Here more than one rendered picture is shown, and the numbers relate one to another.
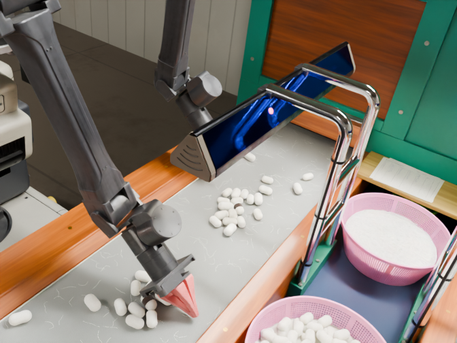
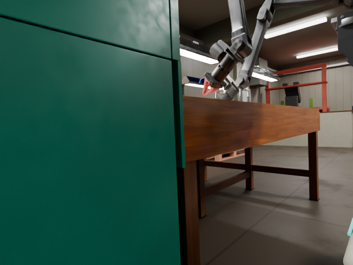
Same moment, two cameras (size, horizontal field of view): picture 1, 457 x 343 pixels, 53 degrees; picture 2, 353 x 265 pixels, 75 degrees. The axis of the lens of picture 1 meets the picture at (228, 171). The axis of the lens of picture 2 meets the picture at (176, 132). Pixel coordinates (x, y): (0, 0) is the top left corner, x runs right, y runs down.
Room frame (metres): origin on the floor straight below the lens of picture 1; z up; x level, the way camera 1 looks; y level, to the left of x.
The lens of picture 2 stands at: (1.99, 0.12, 0.69)
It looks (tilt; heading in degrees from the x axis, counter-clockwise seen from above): 2 degrees down; 194
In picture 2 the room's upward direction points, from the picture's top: 3 degrees counter-clockwise
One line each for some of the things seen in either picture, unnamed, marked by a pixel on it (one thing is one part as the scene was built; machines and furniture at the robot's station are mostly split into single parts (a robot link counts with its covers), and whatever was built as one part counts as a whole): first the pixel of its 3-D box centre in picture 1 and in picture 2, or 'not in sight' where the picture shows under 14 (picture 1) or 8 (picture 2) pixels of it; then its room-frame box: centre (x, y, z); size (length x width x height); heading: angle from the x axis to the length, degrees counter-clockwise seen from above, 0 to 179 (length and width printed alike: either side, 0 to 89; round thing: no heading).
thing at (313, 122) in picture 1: (319, 118); not in sight; (1.27, -0.25, 0.83); 0.30 x 0.06 x 0.07; 61
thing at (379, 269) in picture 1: (389, 241); not in sight; (0.87, -0.42, 0.72); 0.27 x 0.27 x 0.10
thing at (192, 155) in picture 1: (285, 92); (185, 46); (0.85, -0.09, 1.08); 0.62 x 0.08 x 0.07; 151
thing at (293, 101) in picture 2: not in sight; (299, 105); (-6.15, 2.30, 1.10); 1.70 x 1.52 x 2.20; 61
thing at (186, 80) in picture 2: not in sight; (205, 83); (-0.27, -0.11, 1.08); 0.62 x 0.08 x 0.07; 151
